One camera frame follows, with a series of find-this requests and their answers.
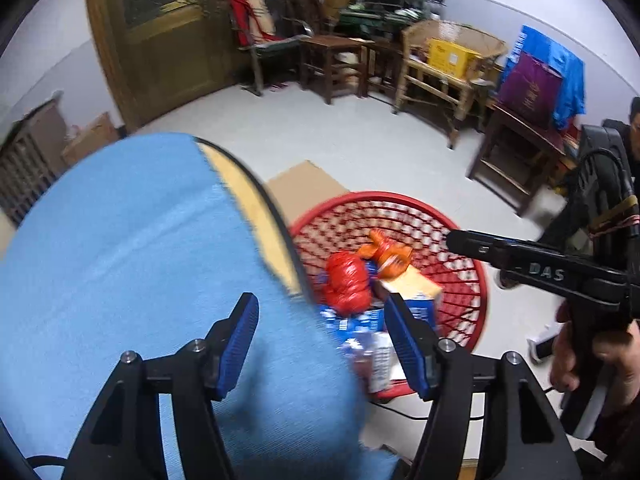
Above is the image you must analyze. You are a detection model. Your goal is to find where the white shoe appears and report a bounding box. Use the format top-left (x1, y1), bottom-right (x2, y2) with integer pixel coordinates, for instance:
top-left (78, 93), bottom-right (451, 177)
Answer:
top-left (527, 322), bottom-right (566, 364)

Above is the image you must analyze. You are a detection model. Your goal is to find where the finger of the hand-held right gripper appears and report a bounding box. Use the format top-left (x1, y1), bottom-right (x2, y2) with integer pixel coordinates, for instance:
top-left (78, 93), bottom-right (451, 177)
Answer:
top-left (446, 230), bottom-right (506, 276)

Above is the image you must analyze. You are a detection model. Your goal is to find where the grey wooden crib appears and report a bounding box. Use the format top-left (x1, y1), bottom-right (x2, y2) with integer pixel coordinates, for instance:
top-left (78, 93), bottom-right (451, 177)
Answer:
top-left (0, 92), bottom-right (69, 227)

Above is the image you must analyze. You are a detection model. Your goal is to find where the dark wooden side table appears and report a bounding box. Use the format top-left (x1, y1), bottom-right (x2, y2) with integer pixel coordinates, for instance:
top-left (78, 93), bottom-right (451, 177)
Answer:
top-left (467, 102), bottom-right (569, 219)

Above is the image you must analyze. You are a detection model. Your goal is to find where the dark wooden chair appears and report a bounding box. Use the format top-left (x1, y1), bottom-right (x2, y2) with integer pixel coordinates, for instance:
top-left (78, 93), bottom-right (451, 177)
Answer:
top-left (285, 0), bottom-right (331, 37)

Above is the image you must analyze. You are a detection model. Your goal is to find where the blue garment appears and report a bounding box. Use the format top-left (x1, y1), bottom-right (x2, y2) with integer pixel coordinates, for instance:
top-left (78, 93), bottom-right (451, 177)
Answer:
top-left (504, 24), bottom-right (586, 129)

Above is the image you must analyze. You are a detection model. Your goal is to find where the small brown carton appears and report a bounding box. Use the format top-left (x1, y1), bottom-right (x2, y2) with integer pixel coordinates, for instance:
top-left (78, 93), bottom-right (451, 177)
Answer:
top-left (322, 0), bottom-right (354, 21)

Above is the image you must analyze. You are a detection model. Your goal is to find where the red plastic mesh basket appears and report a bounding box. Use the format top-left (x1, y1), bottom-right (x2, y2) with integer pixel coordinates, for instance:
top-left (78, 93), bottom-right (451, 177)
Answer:
top-left (288, 190), bottom-right (490, 402)

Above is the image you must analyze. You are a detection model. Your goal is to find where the purple paper bag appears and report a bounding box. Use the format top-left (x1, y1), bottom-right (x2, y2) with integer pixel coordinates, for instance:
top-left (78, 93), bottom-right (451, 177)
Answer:
top-left (497, 52), bottom-right (564, 129)

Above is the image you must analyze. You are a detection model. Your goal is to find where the black floor cable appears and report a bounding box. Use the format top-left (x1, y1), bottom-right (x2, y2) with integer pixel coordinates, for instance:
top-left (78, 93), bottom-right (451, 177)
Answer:
top-left (374, 399), bottom-right (487, 422)

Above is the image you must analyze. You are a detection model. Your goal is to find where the orange-red wrapper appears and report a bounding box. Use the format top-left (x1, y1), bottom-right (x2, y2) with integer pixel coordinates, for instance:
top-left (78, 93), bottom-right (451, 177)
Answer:
top-left (357, 228), bottom-right (414, 281)

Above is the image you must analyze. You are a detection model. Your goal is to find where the orange and white medicine box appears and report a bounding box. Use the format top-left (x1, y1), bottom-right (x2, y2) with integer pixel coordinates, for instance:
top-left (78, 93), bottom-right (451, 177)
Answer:
top-left (375, 265), bottom-right (444, 307)

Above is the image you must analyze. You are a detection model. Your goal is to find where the dark wooden stool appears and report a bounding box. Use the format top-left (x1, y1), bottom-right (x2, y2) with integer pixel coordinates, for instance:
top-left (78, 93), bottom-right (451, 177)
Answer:
top-left (299, 35), bottom-right (376, 106)
top-left (360, 40), bottom-right (407, 102)

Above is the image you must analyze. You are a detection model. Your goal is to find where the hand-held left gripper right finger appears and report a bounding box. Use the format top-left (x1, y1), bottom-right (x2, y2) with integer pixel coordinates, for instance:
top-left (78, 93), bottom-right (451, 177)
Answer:
top-left (384, 292), bottom-right (584, 480)

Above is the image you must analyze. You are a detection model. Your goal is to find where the green computer desk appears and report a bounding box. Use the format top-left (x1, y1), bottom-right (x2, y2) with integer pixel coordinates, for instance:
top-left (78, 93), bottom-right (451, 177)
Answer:
top-left (339, 5), bottom-right (432, 42)

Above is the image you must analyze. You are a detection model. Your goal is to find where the wooden double door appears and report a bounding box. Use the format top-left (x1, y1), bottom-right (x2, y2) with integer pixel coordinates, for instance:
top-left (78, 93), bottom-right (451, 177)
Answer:
top-left (82, 0), bottom-right (319, 134)

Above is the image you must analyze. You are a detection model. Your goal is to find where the yellow cardboard box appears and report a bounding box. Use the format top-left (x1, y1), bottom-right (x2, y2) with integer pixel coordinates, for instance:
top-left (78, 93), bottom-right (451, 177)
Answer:
top-left (427, 37), bottom-right (484, 79)

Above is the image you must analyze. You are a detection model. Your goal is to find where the person's right hand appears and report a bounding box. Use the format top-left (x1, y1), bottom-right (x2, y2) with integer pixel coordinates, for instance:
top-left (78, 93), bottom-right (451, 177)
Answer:
top-left (549, 304), bottom-right (640, 419)

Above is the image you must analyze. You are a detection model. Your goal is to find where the red plastic bag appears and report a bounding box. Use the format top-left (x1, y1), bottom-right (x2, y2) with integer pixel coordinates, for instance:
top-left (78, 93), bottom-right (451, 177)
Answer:
top-left (325, 251), bottom-right (374, 317)

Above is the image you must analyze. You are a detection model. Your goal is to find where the round wooden table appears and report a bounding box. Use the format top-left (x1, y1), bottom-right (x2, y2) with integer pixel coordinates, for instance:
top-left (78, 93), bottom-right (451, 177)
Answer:
top-left (194, 137), bottom-right (322, 307)

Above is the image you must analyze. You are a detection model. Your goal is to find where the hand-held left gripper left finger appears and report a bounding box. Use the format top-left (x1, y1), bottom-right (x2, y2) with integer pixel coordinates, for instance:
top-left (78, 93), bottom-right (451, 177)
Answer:
top-left (62, 292), bottom-right (260, 480)

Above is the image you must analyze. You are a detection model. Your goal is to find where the flat cardboard sheet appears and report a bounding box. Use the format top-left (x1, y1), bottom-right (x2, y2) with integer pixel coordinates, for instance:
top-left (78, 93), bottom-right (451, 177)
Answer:
top-left (264, 159), bottom-right (352, 232)

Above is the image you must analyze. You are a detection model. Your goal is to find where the black backpack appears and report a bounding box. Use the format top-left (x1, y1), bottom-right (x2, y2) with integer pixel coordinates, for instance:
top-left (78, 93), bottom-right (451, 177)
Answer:
top-left (539, 120), bottom-right (640, 257)

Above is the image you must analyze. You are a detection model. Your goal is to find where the blue toothpaste box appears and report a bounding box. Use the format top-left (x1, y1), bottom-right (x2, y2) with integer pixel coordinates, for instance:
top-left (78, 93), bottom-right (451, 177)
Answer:
top-left (320, 297), bottom-right (437, 348)

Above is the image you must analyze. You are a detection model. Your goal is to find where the brown cardboard box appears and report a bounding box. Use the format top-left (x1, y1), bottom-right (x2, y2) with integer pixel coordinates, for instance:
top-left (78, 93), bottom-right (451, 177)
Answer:
top-left (60, 112), bottom-right (121, 167)

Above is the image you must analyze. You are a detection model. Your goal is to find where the person's right forearm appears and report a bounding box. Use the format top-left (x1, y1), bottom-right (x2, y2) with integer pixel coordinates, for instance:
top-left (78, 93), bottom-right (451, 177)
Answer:
top-left (592, 400), bottom-right (640, 480)

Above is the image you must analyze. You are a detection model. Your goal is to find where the red striped cloth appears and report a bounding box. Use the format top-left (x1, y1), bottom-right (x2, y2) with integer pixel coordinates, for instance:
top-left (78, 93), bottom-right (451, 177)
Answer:
top-left (229, 0), bottom-right (279, 49)

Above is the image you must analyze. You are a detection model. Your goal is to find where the wicker armchair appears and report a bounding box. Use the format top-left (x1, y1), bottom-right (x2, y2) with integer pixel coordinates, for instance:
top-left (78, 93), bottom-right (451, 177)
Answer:
top-left (392, 19), bottom-right (509, 149)

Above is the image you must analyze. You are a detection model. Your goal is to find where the metal frame chair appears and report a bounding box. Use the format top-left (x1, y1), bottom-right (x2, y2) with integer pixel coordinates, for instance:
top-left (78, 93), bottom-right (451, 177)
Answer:
top-left (229, 0), bottom-right (312, 97)

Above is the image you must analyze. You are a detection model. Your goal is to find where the white carton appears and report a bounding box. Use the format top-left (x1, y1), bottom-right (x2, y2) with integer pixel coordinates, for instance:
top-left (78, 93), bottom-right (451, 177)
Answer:
top-left (369, 331), bottom-right (407, 394)

